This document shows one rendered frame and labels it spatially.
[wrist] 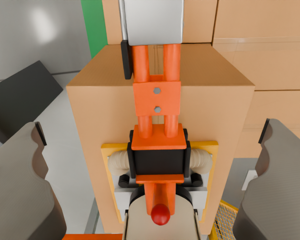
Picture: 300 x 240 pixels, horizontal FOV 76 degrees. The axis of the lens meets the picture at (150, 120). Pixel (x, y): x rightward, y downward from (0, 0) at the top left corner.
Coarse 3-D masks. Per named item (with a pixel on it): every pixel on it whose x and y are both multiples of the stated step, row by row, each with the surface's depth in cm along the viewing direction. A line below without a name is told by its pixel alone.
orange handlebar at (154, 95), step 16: (144, 48) 23; (176, 48) 23; (144, 64) 24; (176, 64) 24; (144, 80) 25; (160, 80) 27; (176, 80) 25; (144, 96) 26; (160, 96) 25; (176, 96) 25; (144, 112) 27; (160, 112) 27; (176, 112) 27; (144, 128) 29; (176, 128) 29
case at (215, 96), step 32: (96, 64) 53; (160, 64) 52; (192, 64) 52; (224, 64) 52; (96, 96) 42; (128, 96) 42; (192, 96) 41; (224, 96) 41; (96, 128) 46; (128, 128) 46; (192, 128) 46; (224, 128) 46; (96, 160) 52; (224, 160) 51; (96, 192) 60
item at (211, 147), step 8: (192, 144) 47; (200, 144) 46; (208, 144) 46; (216, 144) 46; (208, 152) 47; (216, 152) 47; (192, 176) 50; (200, 176) 50; (208, 176) 51; (184, 184) 53; (192, 184) 50; (200, 184) 49; (208, 184) 54; (208, 192) 56; (208, 200) 58; (200, 216) 61
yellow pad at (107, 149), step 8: (104, 144) 48; (112, 144) 48; (120, 144) 48; (104, 152) 48; (112, 152) 48; (104, 160) 49; (112, 176) 52; (120, 176) 51; (128, 176) 51; (112, 184) 54; (120, 184) 50; (128, 184) 50; (136, 184) 53; (112, 192) 56; (120, 216) 63
